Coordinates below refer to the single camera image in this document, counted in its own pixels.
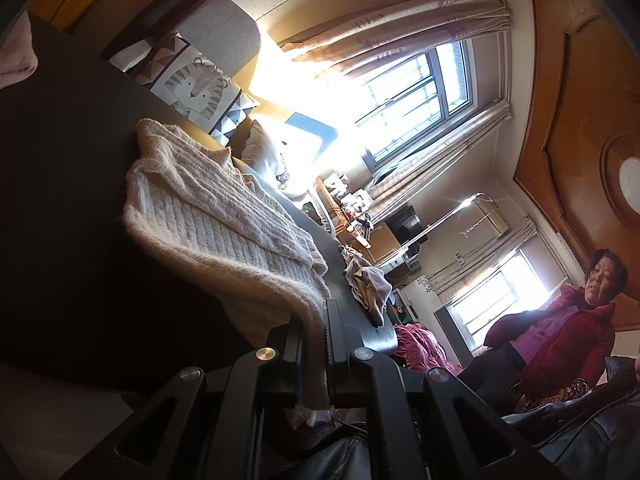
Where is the cream knitted sweater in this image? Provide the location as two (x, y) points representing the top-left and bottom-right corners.
(117, 119), (335, 412)

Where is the round ceiling lamp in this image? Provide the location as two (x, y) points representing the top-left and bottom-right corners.
(617, 156), (640, 212)

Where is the small window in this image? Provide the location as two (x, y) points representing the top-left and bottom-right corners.
(439, 250), (547, 357)

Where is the large barred window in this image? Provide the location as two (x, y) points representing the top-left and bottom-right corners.
(354, 40), (477, 162)

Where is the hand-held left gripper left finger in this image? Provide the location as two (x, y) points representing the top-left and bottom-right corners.
(59, 317), (306, 480)

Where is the metal clothes rail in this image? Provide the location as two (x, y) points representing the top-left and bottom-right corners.
(399, 191), (502, 252)

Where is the pink ruffled bedspread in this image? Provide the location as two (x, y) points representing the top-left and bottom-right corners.
(394, 322), (464, 377)

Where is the tiger print cushion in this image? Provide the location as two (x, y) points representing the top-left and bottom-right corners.
(132, 32), (262, 147)

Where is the person's black jacket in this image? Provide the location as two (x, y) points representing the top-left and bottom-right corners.
(500, 355), (640, 480)

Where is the pink folded cloth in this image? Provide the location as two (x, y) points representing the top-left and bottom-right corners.
(0, 10), (41, 89)

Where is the cluttered wooden desk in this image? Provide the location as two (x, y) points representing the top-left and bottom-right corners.
(314, 174), (402, 267)

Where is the beige crumpled garment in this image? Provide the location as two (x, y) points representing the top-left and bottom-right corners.
(341, 245), (394, 327)

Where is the short beige curtain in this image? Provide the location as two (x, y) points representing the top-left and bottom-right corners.
(425, 220), (539, 302)

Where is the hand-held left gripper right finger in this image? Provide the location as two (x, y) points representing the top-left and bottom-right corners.
(325, 299), (568, 480)

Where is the beige patterned curtain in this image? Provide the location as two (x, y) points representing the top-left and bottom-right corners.
(277, 0), (512, 79)
(367, 100), (514, 227)

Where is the black monitor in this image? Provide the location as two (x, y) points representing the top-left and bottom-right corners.
(387, 205), (423, 244)

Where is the deer print cushion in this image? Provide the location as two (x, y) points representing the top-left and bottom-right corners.
(240, 120), (289, 187)

